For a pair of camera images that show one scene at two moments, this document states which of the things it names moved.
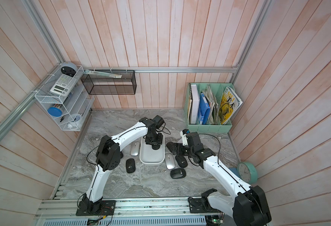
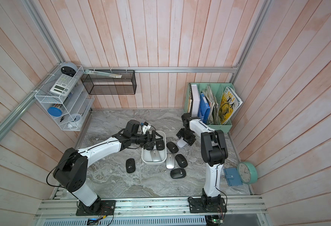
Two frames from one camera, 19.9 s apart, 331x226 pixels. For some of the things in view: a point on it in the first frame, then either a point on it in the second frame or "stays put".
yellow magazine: [230, 102] stays put
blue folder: [203, 109] stays put
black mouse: [177, 173] stays put
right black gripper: [180, 146] to [189, 141]
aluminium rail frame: [155, 212] stays put
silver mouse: [135, 148] to [156, 157]
